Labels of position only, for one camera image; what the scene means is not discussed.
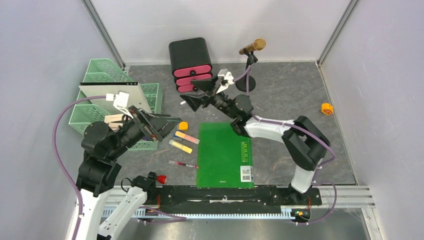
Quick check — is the yellow highlighter marker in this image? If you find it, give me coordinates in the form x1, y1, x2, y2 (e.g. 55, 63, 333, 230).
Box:
168, 139, 193, 154

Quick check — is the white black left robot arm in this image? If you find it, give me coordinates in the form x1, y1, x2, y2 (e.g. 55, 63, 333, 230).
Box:
75, 105, 182, 240

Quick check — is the red gel pen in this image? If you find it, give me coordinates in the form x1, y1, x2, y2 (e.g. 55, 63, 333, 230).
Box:
168, 160, 199, 169

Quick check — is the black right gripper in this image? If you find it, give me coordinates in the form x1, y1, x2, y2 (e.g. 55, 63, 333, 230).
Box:
179, 74, 237, 121

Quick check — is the orange highlighter marker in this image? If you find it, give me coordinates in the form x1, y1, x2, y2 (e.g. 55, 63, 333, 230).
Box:
175, 131, 200, 145

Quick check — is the yellow eraser block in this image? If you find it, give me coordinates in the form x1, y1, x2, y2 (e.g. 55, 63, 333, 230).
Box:
178, 121, 189, 131

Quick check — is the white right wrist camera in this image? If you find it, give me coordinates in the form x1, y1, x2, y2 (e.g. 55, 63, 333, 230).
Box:
216, 68, 234, 94

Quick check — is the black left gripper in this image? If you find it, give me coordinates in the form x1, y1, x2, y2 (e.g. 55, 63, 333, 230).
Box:
107, 104, 182, 159

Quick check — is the green mesh file rack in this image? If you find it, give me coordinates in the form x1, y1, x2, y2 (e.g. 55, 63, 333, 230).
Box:
68, 58, 163, 134

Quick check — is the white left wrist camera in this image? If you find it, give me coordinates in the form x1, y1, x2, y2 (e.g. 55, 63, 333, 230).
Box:
105, 91, 132, 117

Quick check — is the black pink drawer organizer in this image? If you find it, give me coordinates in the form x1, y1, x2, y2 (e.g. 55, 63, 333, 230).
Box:
168, 37, 213, 93

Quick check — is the black microphone stand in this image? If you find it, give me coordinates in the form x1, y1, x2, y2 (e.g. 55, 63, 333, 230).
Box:
235, 48, 258, 95

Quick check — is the white cable duct strip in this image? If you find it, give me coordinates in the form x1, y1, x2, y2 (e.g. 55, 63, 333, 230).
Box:
132, 207, 296, 220

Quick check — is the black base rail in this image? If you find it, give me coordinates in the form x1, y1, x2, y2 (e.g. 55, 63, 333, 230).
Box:
145, 185, 322, 215

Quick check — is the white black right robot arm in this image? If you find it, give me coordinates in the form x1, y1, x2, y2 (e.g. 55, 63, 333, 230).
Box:
180, 76, 335, 204

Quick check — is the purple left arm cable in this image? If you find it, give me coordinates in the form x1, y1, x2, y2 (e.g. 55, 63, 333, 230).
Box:
52, 95, 188, 240

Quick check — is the red black stamp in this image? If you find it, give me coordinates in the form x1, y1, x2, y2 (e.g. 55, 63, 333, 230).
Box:
148, 171, 168, 185

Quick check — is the orange tape measure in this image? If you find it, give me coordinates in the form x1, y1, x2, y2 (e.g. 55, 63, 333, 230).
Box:
321, 102, 334, 116

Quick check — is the green clip file folder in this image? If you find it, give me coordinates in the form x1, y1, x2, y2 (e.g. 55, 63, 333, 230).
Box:
196, 122, 254, 189

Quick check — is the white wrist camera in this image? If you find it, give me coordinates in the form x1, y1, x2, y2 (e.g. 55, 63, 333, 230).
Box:
105, 91, 132, 117
216, 68, 234, 94

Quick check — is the gold microphone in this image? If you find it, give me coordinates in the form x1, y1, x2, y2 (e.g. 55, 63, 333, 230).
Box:
239, 38, 267, 55

